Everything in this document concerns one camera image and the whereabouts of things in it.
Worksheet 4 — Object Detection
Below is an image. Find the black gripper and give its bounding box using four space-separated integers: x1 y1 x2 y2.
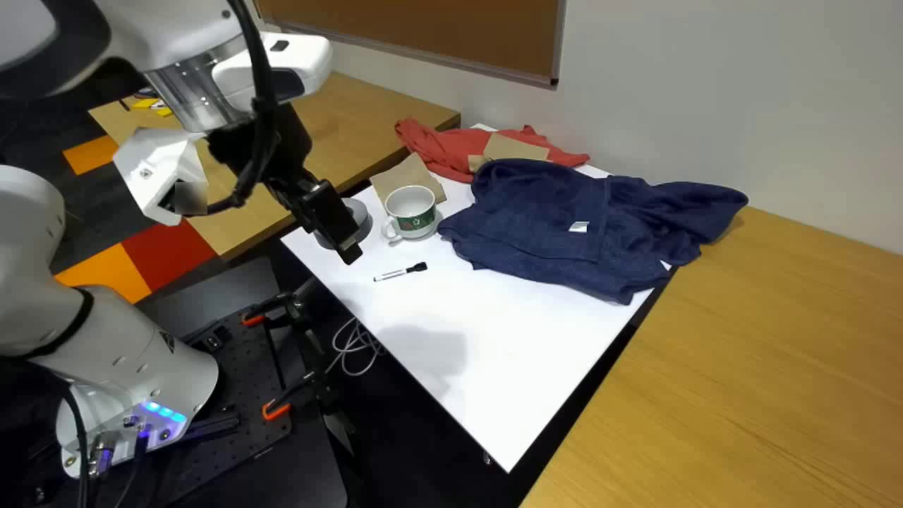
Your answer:
206 100 373 268

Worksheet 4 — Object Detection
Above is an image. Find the white marker with black cap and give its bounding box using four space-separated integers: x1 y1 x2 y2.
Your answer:
370 259 432 286

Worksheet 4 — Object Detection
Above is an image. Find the large brown paper piece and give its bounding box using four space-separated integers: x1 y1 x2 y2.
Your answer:
365 151 452 210

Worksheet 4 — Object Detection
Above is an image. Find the wooden desk with yellow packet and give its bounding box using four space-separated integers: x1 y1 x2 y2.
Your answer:
88 70 463 262

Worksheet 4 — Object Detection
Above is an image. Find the red orange cloth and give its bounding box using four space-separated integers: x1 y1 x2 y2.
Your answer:
391 115 591 187

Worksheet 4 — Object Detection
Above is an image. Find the small brown paper piece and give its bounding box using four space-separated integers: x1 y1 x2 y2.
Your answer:
464 131 553 175

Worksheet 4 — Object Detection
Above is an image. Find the yellow printed packet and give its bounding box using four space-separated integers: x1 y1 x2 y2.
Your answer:
121 93 176 121

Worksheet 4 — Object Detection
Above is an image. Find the navy blue cloth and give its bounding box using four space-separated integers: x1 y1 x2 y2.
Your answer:
433 156 753 307

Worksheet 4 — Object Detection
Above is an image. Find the long wooden desk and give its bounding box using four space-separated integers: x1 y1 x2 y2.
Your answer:
518 204 903 508

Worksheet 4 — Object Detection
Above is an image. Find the grey duct tape roll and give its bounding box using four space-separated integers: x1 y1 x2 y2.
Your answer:
313 194 377 255

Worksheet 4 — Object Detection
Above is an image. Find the orange handled black clamp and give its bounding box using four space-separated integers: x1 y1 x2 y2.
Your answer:
238 289 323 334
257 367 333 427

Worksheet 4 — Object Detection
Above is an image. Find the white floor cable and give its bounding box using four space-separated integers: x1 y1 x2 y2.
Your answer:
320 314 384 382

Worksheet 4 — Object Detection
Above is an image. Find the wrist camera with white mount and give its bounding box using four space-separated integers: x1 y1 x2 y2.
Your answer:
109 124 212 228

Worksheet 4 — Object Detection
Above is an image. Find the cork board with metal frame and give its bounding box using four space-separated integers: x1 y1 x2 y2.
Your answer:
250 0 570 90

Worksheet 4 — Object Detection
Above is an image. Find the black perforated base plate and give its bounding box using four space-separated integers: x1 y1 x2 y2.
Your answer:
137 258 354 508

